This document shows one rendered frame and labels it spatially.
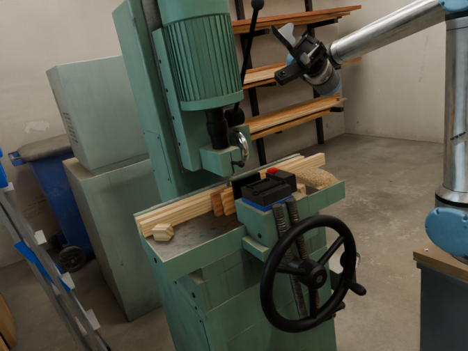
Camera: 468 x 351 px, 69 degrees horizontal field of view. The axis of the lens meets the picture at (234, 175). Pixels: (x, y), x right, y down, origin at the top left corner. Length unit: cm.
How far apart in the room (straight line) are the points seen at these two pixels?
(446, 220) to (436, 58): 335
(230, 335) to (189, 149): 54
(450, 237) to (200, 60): 81
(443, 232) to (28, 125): 290
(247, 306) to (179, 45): 72
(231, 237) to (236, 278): 12
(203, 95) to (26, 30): 247
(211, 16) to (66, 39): 245
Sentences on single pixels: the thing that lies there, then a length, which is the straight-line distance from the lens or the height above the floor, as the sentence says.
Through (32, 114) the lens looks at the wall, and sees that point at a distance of 320.
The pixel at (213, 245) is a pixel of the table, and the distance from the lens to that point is 87.
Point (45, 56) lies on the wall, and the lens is 323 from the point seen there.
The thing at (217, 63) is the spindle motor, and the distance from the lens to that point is 89.
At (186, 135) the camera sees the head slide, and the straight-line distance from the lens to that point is 104.
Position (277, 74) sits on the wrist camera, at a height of 124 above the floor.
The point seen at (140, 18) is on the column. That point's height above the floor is 146.
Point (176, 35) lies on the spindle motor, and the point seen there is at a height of 138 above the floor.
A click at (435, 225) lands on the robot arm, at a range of 110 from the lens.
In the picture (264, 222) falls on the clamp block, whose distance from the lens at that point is 81.
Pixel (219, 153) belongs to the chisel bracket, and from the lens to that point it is 95.
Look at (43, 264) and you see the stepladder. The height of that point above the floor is 68.
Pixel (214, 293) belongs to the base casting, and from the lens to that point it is 93.
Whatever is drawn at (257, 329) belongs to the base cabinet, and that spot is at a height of 57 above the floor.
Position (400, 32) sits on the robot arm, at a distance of 124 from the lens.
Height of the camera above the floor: 132
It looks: 19 degrees down
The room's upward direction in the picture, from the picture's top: 10 degrees counter-clockwise
